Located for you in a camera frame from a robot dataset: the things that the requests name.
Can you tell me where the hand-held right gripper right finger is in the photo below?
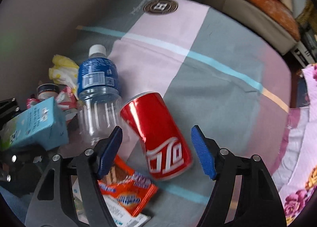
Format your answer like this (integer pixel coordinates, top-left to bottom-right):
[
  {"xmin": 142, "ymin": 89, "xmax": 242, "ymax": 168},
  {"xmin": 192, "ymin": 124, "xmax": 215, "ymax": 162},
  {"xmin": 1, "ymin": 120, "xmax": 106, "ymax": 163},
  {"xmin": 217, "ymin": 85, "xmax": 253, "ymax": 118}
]
[{"xmin": 191, "ymin": 125, "xmax": 288, "ymax": 227}]

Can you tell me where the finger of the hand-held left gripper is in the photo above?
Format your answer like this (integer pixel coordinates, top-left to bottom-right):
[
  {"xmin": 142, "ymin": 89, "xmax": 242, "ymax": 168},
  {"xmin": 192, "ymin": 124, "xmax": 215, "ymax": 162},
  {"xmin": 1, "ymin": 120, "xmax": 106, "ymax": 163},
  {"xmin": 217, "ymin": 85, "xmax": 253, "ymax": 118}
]
[
  {"xmin": 0, "ymin": 145, "xmax": 49, "ymax": 188},
  {"xmin": 0, "ymin": 98, "xmax": 21, "ymax": 125}
]

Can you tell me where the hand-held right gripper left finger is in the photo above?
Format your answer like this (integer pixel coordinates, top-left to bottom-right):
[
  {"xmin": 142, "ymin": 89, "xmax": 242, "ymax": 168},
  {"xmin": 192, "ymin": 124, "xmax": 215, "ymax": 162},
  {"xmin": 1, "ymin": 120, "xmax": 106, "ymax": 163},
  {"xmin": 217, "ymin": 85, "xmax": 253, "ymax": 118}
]
[{"xmin": 25, "ymin": 126, "xmax": 123, "ymax": 227}]

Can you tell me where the light blue carton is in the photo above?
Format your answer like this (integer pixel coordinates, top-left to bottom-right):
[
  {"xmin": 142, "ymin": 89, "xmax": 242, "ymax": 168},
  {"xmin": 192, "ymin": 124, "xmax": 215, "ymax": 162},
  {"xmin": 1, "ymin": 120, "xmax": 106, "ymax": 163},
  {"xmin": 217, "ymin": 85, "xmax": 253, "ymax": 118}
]
[{"xmin": 0, "ymin": 97, "xmax": 69, "ymax": 152}]

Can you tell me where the red soda can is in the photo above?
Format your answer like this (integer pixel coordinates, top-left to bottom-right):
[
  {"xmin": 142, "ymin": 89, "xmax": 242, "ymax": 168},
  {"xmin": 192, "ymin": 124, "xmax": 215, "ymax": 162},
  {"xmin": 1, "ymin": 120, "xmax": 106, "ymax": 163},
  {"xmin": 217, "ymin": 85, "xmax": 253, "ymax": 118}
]
[{"xmin": 120, "ymin": 91, "xmax": 194, "ymax": 181}]

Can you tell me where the yellow snack packet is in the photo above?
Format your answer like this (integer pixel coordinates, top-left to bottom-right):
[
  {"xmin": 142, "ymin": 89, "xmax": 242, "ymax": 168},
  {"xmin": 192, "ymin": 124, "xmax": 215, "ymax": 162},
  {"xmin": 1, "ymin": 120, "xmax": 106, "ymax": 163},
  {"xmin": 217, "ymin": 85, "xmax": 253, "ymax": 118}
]
[{"xmin": 49, "ymin": 54, "xmax": 80, "ymax": 86}]

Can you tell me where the clear plastic bottle blue label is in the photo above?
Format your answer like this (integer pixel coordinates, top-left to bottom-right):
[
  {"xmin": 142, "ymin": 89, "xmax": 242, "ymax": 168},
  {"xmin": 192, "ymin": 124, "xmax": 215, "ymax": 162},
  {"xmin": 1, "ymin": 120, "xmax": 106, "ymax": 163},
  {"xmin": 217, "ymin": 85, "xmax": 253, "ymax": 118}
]
[{"xmin": 77, "ymin": 45, "xmax": 123, "ymax": 147}]

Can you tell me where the small pink wrapper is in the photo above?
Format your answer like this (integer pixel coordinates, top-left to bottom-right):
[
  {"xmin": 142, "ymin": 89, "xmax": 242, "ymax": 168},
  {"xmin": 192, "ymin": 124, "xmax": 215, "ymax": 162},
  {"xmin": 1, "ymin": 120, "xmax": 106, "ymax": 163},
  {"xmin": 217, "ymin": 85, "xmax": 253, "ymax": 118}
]
[{"xmin": 26, "ymin": 98, "xmax": 42, "ymax": 109}]

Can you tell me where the orange snack wrapper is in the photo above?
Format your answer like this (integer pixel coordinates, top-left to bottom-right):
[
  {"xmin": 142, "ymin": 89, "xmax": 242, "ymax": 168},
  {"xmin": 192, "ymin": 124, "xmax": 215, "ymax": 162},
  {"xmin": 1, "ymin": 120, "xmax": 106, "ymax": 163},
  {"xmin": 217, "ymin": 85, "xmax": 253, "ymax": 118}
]
[{"xmin": 98, "ymin": 155, "xmax": 159, "ymax": 217}]

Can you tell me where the small jar dark lid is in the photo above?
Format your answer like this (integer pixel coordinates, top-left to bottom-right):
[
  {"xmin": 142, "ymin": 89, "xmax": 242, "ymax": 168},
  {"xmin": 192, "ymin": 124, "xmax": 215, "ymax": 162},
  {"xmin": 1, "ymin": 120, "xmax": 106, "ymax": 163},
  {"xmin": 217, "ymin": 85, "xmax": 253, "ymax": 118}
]
[{"xmin": 37, "ymin": 84, "xmax": 60, "ymax": 101}]

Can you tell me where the red white crumpled wrapper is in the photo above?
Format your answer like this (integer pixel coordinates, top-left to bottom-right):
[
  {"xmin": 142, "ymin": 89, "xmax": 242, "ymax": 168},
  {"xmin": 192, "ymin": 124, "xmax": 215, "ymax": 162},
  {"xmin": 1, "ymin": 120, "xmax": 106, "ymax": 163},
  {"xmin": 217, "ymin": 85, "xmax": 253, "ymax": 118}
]
[{"xmin": 55, "ymin": 86, "xmax": 80, "ymax": 121}]

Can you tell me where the white printed packet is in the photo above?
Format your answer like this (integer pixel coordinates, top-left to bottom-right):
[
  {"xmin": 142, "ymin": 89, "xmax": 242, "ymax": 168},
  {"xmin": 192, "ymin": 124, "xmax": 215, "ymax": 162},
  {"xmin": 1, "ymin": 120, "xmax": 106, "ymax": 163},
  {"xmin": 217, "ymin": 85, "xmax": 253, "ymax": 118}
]
[{"xmin": 72, "ymin": 180, "xmax": 151, "ymax": 227}]

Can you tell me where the pink grey checked tablecloth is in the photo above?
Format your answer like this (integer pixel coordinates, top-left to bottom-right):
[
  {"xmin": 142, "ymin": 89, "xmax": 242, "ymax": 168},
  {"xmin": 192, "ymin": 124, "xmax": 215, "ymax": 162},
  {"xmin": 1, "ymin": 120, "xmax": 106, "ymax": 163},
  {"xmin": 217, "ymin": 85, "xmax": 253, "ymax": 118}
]
[{"xmin": 50, "ymin": 0, "xmax": 291, "ymax": 227}]

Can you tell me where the pink floral blanket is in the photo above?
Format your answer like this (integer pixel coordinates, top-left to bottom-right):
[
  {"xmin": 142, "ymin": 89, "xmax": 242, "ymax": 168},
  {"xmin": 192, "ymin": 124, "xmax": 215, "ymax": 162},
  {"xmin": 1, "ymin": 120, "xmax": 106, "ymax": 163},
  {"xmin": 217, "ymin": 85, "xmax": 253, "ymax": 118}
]
[{"xmin": 272, "ymin": 63, "xmax": 317, "ymax": 227}]

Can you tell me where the beige sofa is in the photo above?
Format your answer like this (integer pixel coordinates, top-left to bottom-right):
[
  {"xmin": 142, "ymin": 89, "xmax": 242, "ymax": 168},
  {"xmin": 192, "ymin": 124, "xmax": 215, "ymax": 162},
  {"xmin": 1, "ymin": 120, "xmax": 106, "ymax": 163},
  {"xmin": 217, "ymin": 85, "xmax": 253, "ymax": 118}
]
[{"xmin": 208, "ymin": 0, "xmax": 301, "ymax": 55}]

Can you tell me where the orange sofa cushion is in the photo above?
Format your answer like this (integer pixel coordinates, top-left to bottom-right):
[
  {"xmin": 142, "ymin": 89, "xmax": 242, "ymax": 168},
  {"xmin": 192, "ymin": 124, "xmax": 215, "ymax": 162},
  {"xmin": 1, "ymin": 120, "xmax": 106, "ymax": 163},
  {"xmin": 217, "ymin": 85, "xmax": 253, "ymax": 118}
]
[{"xmin": 229, "ymin": 0, "xmax": 301, "ymax": 40}]

